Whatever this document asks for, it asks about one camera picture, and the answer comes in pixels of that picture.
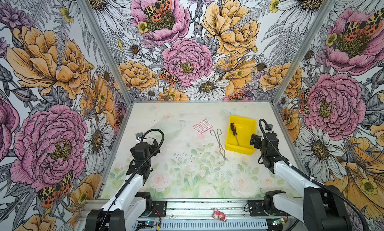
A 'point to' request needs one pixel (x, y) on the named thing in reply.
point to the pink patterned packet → (203, 126)
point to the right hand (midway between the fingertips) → (261, 139)
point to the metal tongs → (222, 151)
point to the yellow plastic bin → (239, 131)
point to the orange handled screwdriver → (233, 128)
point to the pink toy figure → (220, 215)
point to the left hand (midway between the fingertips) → (147, 147)
